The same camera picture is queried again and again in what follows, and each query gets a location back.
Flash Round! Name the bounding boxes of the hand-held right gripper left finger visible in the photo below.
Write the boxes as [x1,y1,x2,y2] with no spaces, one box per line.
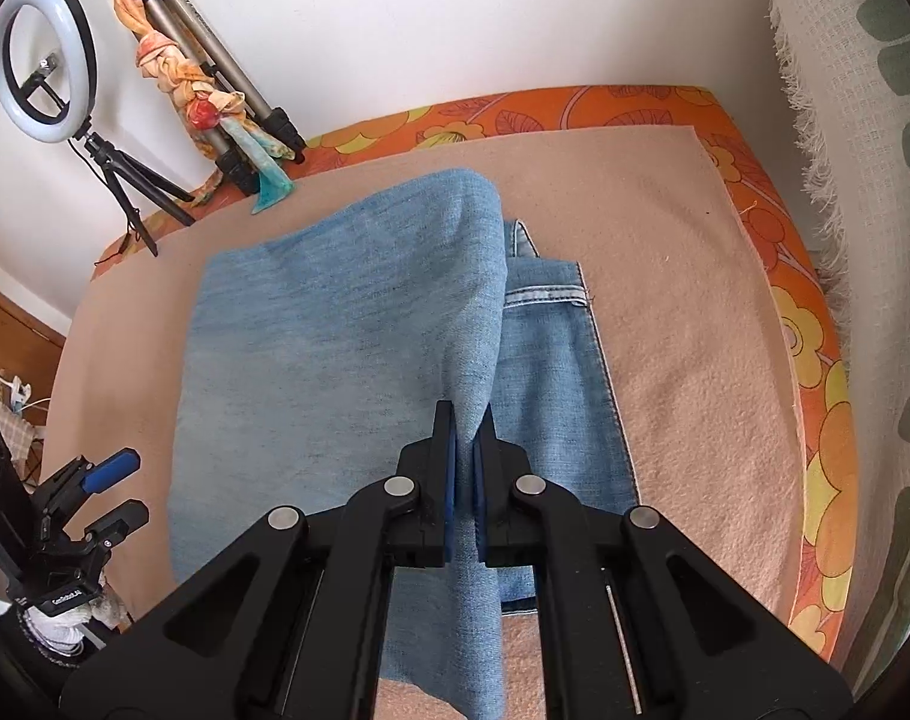
[61,399,456,720]

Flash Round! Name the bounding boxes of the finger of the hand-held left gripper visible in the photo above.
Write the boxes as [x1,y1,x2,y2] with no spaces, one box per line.
[80,448,141,494]
[87,499,151,545]

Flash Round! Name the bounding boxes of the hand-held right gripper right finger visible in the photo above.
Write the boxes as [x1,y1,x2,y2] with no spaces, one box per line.
[470,405,853,720]

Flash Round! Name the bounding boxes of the blue denim pants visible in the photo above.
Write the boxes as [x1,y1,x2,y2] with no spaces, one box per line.
[168,169,639,720]

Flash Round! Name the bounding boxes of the person's left hand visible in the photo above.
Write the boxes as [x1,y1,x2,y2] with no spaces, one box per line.
[31,585,130,650]

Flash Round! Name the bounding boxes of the checked beige cloth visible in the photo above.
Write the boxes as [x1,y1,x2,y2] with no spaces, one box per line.
[0,382,47,462]

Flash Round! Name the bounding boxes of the beige fleece blanket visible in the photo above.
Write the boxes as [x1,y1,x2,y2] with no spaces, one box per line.
[38,124,808,720]

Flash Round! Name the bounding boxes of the small black tripod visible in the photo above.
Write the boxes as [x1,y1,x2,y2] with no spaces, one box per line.
[68,131,199,257]

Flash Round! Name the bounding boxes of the silver tripod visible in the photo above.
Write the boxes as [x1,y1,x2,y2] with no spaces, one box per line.
[125,0,307,200]

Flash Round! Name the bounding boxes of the orange floral bed sheet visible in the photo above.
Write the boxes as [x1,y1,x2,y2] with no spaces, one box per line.
[91,82,853,661]

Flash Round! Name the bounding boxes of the white green patterned blanket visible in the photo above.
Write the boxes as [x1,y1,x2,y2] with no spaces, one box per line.
[770,0,910,691]

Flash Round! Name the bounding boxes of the thin black cable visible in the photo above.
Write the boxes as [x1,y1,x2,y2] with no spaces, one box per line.
[93,187,145,265]

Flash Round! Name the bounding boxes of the ring light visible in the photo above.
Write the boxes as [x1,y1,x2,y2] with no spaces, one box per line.
[0,0,98,145]

